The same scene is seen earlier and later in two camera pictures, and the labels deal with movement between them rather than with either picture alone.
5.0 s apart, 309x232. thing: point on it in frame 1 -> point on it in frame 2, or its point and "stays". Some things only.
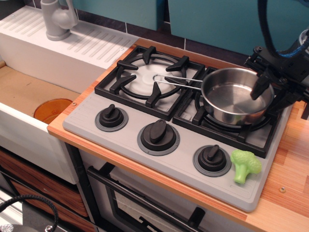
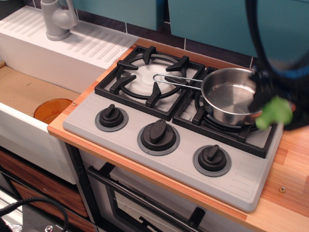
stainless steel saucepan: [226, 98] stays
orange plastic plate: [47, 111] stays
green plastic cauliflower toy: [245, 162] -> [277, 109]
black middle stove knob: [158, 138] stays
